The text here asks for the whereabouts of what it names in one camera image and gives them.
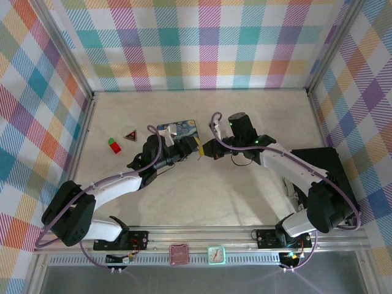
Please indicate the starry night tin box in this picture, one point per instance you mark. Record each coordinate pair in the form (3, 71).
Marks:
(183, 128)

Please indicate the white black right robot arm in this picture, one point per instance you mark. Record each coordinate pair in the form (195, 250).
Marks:
(284, 162)

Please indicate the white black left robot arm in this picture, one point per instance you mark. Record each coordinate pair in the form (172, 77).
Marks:
(113, 186)

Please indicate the black red triangle badge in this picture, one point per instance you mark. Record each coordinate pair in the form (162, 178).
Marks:
(131, 135)

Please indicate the red green block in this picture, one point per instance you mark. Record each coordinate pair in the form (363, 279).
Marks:
(115, 145)

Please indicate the pink square tile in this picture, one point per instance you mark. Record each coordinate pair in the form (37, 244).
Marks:
(179, 254)

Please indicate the small green square clock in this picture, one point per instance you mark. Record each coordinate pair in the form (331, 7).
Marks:
(216, 255)

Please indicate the perforated metal strip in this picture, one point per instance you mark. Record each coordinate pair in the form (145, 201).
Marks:
(159, 260)

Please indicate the small connector board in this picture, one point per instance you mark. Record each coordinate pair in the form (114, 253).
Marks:
(128, 259)
(293, 256)

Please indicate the aluminium front rail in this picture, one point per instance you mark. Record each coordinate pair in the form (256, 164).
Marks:
(196, 237)

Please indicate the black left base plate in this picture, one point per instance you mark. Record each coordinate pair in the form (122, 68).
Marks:
(137, 239)

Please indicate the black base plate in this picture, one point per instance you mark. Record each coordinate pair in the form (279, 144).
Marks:
(266, 238)
(137, 239)

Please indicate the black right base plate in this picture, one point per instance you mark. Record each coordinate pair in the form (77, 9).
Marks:
(266, 238)

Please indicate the aluminium corner post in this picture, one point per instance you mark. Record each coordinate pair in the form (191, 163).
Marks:
(69, 56)
(332, 49)

